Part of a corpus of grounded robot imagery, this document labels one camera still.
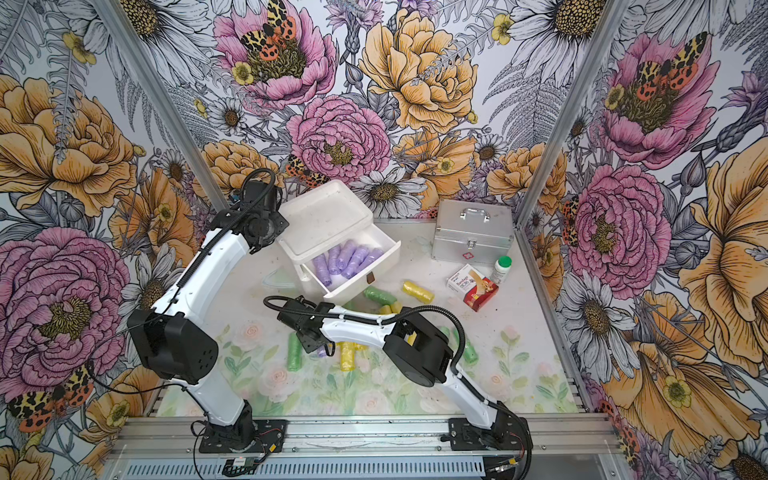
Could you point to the silver aluminium case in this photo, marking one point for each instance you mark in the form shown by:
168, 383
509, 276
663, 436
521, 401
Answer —
469, 232

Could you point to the aluminium front rail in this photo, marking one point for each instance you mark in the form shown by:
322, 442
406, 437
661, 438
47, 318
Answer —
565, 446

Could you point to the red white small box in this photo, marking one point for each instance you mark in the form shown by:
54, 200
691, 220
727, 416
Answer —
474, 288

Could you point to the floral table mat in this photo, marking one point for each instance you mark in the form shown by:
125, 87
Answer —
521, 370

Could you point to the purple bag roll front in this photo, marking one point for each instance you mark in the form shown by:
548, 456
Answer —
347, 251

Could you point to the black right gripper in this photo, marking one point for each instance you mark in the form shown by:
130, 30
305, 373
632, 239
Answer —
307, 346

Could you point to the yellow bag roll back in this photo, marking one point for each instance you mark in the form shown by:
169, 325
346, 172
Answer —
418, 292

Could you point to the green bag roll far left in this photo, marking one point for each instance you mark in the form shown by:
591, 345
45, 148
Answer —
295, 352

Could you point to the white bottle green cap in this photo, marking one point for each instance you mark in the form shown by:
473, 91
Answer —
501, 269

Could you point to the purple bag roll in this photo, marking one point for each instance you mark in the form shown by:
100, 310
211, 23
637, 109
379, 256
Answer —
356, 262
333, 255
347, 251
322, 271

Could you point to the white plastic drawer cabinet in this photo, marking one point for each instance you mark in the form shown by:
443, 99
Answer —
318, 220

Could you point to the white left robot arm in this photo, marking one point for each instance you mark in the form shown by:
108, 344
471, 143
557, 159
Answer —
169, 336

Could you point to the green bag roll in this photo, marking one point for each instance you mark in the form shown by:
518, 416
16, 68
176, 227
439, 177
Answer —
379, 296
470, 356
295, 352

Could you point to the yellow bag roll front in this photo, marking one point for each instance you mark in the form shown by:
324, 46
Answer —
347, 356

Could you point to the purple bag roll back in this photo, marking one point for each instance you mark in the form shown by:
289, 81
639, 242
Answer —
322, 271

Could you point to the green bag roll back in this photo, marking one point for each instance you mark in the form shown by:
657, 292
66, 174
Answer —
379, 296

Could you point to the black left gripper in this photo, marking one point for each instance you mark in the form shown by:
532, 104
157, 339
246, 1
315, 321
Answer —
282, 224

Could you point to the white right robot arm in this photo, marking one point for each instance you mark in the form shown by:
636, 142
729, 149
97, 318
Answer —
425, 344

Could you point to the green bag roll far right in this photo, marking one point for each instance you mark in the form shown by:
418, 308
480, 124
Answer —
470, 356

